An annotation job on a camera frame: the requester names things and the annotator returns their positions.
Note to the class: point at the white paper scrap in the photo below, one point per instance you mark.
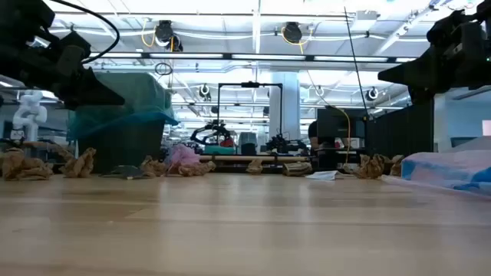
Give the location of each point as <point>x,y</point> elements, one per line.
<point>324,175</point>

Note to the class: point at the pink plastic trash bag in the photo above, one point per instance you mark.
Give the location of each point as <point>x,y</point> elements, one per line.
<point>445,168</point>

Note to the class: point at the brown paper ball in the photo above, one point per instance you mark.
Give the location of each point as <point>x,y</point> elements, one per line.
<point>297,168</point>
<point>254,167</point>
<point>23,166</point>
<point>153,166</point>
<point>197,168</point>
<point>396,165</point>
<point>78,165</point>
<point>370,166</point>

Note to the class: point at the long ceiling light strip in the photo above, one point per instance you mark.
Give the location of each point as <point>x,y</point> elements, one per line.
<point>268,57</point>

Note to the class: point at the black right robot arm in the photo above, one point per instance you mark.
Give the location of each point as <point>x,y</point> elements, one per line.
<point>483,9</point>

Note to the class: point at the dark brown trash bin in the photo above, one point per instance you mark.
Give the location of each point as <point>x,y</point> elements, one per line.
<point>122,145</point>

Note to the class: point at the blue plastic trash bag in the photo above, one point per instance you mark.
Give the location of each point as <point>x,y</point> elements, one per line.
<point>130,96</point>

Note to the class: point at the person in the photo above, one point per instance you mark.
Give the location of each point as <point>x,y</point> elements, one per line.
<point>312,134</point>

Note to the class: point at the black computer monitor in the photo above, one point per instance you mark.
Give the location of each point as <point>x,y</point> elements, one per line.
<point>339,122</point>

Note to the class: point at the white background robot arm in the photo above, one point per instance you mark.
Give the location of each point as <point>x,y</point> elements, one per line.
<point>28,115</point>

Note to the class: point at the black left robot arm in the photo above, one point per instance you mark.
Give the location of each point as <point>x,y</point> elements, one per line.
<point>19,15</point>

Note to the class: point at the black partition wall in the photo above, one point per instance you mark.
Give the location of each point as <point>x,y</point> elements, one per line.
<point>399,130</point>

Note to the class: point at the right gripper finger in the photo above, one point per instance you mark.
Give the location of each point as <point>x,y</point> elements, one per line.
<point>406,74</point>

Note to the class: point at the grey rounded container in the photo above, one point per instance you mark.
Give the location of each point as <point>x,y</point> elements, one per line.
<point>248,143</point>

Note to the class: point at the pink crumpled plastic wad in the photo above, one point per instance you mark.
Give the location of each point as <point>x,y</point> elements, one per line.
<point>182,155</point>

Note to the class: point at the black snack wrapper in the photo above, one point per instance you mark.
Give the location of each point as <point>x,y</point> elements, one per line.
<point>124,171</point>

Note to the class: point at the black background robot arm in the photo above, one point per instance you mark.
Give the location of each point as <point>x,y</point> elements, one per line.
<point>215,130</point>
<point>284,143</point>

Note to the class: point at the teal storage bin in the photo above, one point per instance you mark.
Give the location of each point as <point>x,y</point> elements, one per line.
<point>218,150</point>

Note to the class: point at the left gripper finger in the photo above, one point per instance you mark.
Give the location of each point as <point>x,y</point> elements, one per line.
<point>92,94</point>

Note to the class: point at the white building column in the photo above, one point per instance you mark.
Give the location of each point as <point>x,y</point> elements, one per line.
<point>284,103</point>

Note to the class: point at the black gantry frame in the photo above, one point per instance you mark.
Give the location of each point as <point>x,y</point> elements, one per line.
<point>249,84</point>

